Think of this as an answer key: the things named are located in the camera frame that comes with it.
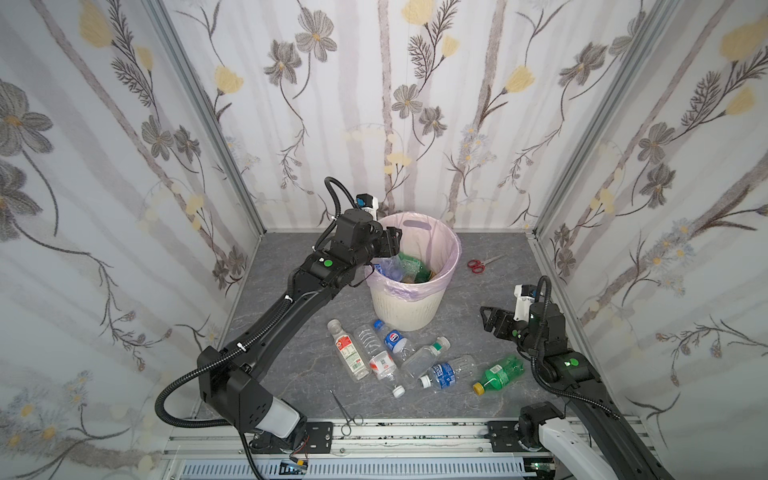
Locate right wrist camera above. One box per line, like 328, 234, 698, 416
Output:
514, 284, 537, 321

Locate red handled scissors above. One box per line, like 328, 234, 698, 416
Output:
467, 254, 504, 274

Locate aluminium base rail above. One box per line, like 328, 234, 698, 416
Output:
161, 418, 661, 480

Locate clear bottle green cap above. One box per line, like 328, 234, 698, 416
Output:
402, 336, 451, 379

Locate Pepsi label bottle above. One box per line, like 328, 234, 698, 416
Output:
373, 319, 415, 362

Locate cream plastic waste bin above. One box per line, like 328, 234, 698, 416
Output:
366, 212, 462, 332

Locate clear ribbed water bottle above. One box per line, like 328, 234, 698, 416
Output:
354, 325, 406, 399

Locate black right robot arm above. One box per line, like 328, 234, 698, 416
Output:
479, 275, 672, 479

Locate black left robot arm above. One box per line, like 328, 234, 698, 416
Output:
154, 176, 402, 478

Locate blue label bottle white cap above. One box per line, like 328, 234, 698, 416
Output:
418, 355, 478, 390

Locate pink bin liner bag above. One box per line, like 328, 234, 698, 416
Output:
367, 212, 462, 302

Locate green soda bottle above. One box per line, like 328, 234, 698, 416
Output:
473, 355, 524, 396
398, 252, 433, 284

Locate small clear bottle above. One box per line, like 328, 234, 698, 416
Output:
374, 256, 405, 282

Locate red white label bottle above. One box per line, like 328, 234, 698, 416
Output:
327, 319, 369, 381

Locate metal forceps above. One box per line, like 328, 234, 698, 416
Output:
330, 390, 364, 437

